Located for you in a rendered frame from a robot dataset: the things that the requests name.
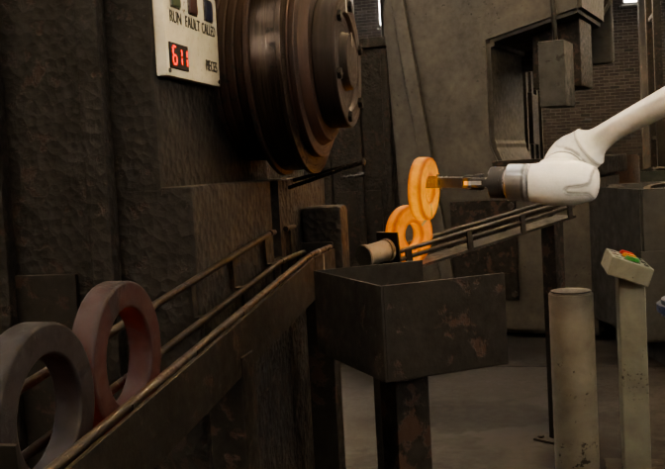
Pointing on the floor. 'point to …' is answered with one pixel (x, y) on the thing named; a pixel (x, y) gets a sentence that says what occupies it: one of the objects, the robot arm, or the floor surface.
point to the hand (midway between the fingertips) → (425, 181)
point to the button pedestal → (631, 361)
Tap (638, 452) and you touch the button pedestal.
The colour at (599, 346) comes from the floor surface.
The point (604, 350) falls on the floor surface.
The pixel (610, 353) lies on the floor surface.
